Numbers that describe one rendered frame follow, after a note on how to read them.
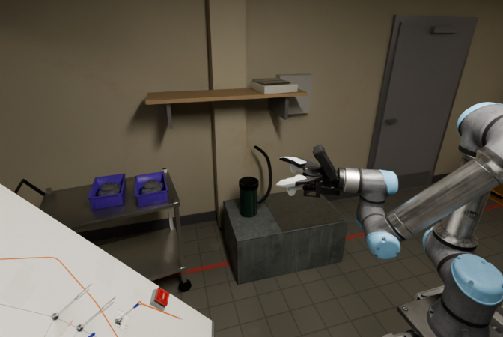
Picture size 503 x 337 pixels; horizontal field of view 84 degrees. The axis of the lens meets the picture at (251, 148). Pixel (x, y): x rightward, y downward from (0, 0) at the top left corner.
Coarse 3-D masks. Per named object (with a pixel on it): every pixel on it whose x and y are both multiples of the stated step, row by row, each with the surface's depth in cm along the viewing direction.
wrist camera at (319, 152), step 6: (318, 150) 80; (324, 150) 81; (318, 156) 80; (324, 156) 80; (324, 162) 81; (330, 162) 84; (324, 168) 82; (330, 168) 82; (330, 174) 83; (336, 174) 83; (330, 180) 84
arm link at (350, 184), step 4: (344, 168) 85; (348, 168) 84; (352, 168) 84; (356, 168) 84; (344, 172) 84; (348, 172) 83; (352, 172) 83; (356, 172) 83; (344, 176) 83; (348, 176) 82; (352, 176) 82; (356, 176) 82; (344, 180) 83; (348, 180) 82; (352, 180) 82; (356, 180) 82; (344, 184) 83; (348, 184) 82; (352, 184) 82; (356, 184) 82; (344, 188) 83; (348, 188) 83; (352, 188) 82; (356, 188) 82; (352, 192) 85; (356, 192) 84
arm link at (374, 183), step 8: (360, 168) 85; (360, 176) 82; (368, 176) 82; (376, 176) 81; (384, 176) 81; (392, 176) 81; (360, 184) 82; (368, 184) 81; (376, 184) 81; (384, 184) 80; (392, 184) 80; (360, 192) 83; (368, 192) 83; (376, 192) 82; (384, 192) 81; (392, 192) 81; (368, 200) 83; (376, 200) 82; (384, 200) 83
